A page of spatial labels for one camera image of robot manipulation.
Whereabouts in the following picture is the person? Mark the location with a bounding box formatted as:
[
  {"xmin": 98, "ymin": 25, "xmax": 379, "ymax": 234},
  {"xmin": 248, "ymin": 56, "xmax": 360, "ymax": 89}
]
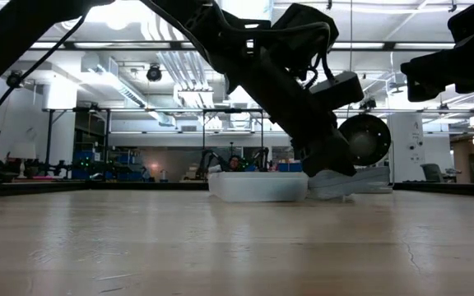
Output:
[{"xmin": 226, "ymin": 154, "xmax": 243, "ymax": 172}]

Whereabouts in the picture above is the smoky grey box lid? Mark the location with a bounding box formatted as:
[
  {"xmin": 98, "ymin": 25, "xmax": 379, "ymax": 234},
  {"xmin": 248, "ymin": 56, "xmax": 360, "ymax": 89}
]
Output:
[{"xmin": 306, "ymin": 165, "xmax": 391, "ymax": 201}]

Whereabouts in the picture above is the grey office chair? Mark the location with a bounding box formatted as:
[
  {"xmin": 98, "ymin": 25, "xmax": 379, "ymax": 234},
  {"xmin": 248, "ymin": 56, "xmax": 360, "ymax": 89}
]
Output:
[{"xmin": 421, "ymin": 163, "xmax": 446, "ymax": 183}]

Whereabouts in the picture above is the cylindrical spot lamp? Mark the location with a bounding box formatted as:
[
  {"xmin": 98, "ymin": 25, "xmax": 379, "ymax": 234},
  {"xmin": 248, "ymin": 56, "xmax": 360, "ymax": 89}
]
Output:
[{"xmin": 337, "ymin": 113, "xmax": 392, "ymax": 167}]

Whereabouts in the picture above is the black ceiling spotlight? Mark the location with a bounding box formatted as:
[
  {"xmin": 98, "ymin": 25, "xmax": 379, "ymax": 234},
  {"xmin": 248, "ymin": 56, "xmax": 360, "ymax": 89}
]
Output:
[
  {"xmin": 6, "ymin": 70, "xmax": 23, "ymax": 88},
  {"xmin": 146, "ymin": 63, "xmax": 163, "ymax": 83}
]

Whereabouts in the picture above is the blue storage bin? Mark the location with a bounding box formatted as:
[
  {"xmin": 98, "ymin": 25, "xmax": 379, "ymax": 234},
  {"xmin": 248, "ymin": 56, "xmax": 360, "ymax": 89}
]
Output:
[{"xmin": 276, "ymin": 162, "xmax": 304, "ymax": 173}]

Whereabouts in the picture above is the black overhead light bar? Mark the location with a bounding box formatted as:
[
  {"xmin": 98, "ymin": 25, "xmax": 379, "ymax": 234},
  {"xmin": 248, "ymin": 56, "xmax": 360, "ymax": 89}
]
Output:
[{"xmin": 29, "ymin": 39, "xmax": 458, "ymax": 53}]

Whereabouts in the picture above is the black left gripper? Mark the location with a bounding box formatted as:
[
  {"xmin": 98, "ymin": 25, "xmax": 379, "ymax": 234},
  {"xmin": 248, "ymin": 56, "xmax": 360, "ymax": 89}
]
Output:
[{"xmin": 224, "ymin": 6, "xmax": 365, "ymax": 178}]

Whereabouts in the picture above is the thin hanging cable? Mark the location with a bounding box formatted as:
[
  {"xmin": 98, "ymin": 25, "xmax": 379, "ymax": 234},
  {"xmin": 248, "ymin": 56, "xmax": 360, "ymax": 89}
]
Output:
[{"xmin": 347, "ymin": 0, "xmax": 354, "ymax": 73}]

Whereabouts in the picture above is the clear plastic supply box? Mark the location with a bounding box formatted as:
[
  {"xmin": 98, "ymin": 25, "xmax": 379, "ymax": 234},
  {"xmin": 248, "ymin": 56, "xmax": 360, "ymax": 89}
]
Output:
[{"xmin": 207, "ymin": 170, "xmax": 309, "ymax": 203}]

